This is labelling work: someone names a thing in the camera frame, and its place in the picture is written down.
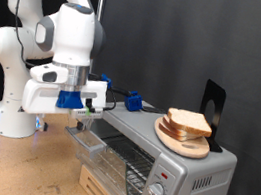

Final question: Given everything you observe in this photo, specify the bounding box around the silver oven knob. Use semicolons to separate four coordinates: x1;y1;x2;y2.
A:
146;180;167;195

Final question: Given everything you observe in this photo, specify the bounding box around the wooden box under oven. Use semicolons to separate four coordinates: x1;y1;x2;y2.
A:
76;164;139;195

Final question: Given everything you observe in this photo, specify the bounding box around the wire oven rack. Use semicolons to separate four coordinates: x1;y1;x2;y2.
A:
91;132;159;195

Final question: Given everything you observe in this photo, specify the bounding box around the black camera cable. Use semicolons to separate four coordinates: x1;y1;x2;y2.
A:
0;0;135;113

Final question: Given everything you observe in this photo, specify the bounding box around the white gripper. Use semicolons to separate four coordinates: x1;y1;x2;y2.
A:
17;66;111;142

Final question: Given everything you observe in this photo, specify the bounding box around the round wooden board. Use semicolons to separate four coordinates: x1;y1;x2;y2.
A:
149;115;215;162

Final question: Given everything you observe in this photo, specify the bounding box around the metal spatula with blue block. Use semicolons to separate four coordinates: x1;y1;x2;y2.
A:
106;85;169;119

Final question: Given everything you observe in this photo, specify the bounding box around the silver toaster oven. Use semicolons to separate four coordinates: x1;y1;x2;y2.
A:
69;91;245;195

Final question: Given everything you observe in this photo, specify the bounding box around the black metal bookend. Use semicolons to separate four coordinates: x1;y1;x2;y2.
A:
192;77;236;154

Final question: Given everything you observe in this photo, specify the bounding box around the glass oven door with handle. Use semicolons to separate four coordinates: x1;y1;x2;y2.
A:
52;113;153;195

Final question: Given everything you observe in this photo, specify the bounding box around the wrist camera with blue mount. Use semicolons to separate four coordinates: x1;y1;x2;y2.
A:
54;87;107;123

